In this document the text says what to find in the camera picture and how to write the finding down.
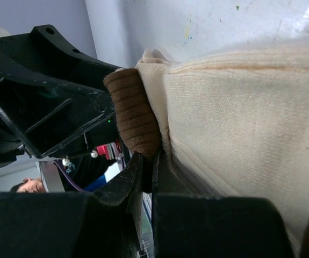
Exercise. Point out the person in background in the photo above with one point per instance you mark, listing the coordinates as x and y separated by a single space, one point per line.
84 173

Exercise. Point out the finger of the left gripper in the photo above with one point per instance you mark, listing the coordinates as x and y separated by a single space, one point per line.
47 51

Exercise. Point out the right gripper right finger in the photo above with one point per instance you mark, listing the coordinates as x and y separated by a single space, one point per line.
189 222

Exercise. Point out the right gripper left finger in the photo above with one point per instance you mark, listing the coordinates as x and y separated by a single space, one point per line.
104 223

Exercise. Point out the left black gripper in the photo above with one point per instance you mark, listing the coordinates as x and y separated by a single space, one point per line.
47 116

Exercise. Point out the cream and brown sock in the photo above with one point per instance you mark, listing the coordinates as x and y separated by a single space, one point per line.
237 121

